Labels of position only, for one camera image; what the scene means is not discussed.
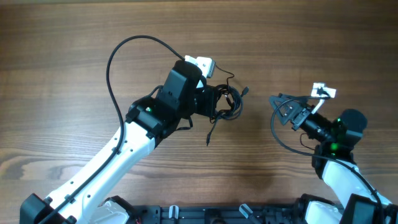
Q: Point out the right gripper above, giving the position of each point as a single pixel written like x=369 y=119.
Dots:
x=292 y=112

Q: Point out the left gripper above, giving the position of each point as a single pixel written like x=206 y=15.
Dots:
x=209 y=93

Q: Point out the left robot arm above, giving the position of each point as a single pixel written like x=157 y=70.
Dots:
x=148 y=121

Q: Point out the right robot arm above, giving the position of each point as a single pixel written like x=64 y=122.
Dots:
x=333 y=161

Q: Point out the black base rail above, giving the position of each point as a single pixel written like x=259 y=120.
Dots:
x=267 y=214

